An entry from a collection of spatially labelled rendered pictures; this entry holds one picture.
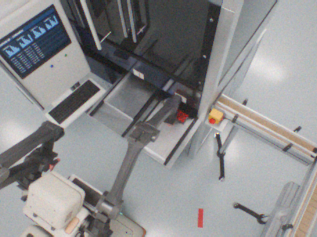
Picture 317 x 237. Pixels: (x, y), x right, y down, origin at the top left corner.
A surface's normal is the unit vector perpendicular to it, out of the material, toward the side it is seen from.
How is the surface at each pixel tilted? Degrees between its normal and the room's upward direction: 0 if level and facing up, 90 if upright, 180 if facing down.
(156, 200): 0
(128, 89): 0
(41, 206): 48
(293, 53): 0
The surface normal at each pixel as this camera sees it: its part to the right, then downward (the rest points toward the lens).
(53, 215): -0.41, 0.28
